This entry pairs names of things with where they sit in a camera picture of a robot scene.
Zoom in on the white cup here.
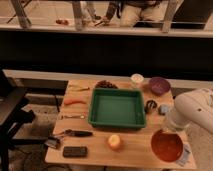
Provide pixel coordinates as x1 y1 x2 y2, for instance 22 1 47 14
130 74 144 88

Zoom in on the purple bowl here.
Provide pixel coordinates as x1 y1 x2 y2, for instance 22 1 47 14
149 77 171 96

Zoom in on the black handled tool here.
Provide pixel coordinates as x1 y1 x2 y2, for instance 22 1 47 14
53 129 94 139

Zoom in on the black rectangular block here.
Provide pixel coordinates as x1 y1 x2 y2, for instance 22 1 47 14
63 146 87 158

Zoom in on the dark grape bunch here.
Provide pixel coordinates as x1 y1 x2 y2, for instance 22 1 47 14
95 80 118 89

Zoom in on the orange red bowl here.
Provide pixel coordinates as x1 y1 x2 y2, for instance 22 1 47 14
151 130 183 162

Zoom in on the blue sponge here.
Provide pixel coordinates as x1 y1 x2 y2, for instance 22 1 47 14
158 104 171 116

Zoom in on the blue grey cloth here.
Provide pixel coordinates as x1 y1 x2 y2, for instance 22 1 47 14
176 144 190 166

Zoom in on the black chair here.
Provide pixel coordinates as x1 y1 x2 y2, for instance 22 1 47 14
0 69 37 171

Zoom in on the orange carrot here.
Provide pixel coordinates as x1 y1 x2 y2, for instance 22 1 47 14
64 99 86 106

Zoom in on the yellow green utensil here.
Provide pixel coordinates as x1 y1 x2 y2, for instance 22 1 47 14
69 85 90 91

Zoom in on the green plastic tray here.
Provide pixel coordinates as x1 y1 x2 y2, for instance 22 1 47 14
88 88 146 129

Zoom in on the person in beige clothes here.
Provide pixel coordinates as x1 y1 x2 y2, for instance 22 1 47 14
103 0 168 28

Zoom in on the small metal clip object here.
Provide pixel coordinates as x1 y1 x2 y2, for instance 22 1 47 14
45 137 61 149

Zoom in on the red object on far floor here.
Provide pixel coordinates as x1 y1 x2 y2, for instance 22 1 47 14
56 19 69 26

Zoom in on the yellow apple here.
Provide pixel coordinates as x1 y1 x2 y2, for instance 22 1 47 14
107 134 122 150

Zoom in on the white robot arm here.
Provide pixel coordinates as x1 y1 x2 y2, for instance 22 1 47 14
164 88 213 134

